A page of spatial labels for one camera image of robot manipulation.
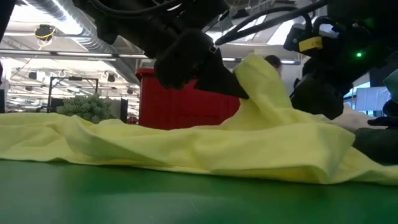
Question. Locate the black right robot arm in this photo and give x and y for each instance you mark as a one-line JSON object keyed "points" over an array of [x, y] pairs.
{"points": [[367, 12]]}

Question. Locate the long ceiling light bar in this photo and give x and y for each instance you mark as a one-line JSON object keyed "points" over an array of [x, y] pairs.
{"points": [[77, 55]]}

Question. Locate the black partition panel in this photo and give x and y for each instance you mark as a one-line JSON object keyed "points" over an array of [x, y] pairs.
{"points": [[123, 109]]}

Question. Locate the green table mat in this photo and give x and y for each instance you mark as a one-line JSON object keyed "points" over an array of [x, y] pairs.
{"points": [[124, 196]]}

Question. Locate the white tilted panel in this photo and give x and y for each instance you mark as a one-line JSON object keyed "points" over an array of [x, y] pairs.
{"points": [[371, 99]]}

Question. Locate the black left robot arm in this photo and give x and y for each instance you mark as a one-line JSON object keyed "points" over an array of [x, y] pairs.
{"points": [[124, 18]]}

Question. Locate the cream white garment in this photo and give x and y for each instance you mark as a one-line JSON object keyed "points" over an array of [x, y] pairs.
{"points": [[351, 119]]}

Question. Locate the person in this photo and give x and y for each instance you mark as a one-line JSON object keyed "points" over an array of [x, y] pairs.
{"points": [[275, 63]]}

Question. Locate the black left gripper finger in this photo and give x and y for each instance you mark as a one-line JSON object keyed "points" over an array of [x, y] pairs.
{"points": [[224, 84]]}

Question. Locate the yellow garment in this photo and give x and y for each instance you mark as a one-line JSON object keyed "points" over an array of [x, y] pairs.
{"points": [[217, 149]]}

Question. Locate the dark green polo shirt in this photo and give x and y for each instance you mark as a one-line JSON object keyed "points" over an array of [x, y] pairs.
{"points": [[377, 146]]}

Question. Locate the round silver air duct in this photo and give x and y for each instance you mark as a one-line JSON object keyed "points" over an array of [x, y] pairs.
{"points": [[84, 28]]}

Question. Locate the black metal rack frame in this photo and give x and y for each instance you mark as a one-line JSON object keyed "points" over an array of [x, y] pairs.
{"points": [[51, 93]]}

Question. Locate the dark grey garment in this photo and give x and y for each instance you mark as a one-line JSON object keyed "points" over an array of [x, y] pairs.
{"points": [[387, 116]]}

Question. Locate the red plastic laundry bin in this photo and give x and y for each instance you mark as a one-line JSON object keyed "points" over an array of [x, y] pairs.
{"points": [[174, 109]]}

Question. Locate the pale green spiky plant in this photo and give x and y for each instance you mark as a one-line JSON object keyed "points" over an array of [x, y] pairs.
{"points": [[87, 107]]}

